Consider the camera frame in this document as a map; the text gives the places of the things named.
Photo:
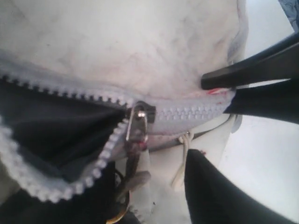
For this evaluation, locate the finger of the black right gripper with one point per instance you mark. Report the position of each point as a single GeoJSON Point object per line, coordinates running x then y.
{"type": "Point", "coordinates": [280, 61]}
{"type": "Point", "coordinates": [278, 101]}

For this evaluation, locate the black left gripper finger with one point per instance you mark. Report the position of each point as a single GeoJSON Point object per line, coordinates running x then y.
{"type": "Point", "coordinates": [213, 199]}

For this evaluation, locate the white canvas duffel bag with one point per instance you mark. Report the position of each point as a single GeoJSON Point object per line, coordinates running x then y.
{"type": "Point", "coordinates": [100, 104]}

